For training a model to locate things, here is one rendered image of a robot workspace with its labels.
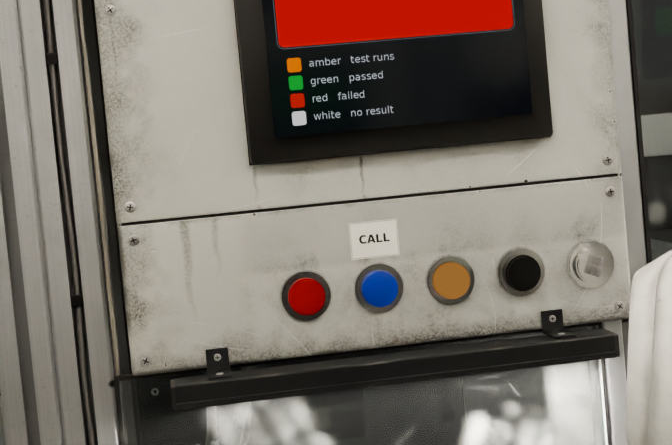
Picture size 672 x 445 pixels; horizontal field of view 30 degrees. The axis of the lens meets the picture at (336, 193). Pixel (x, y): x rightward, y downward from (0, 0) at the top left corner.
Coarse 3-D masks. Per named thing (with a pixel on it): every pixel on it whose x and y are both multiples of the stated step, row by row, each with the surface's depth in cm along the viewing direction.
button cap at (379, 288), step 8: (376, 272) 102; (384, 272) 102; (368, 280) 101; (376, 280) 102; (384, 280) 102; (392, 280) 102; (368, 288) 101; (376, 288) 102; (384, 288) 102; (392, 288) 102; (368, 296) 101; (376, 296) 102; (384, 296) 102; (392, 296) 102; (376, 304) 102; (384, 304) 102
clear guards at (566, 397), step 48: (480, 336) 105; (528, 336) 106; (144, 384) 101; (432, 384) 105; (480, 384) 105; (528, 384) 106; (576, 384) 106; (144, 432) 101; (192, 432) 102; (240, 432) 103; (288, 432) 103; (336, 432) 104; (384, 432) 104; (432, 432) 105; (480, 432) 105; (528, 432) 106; (576, 432) 106
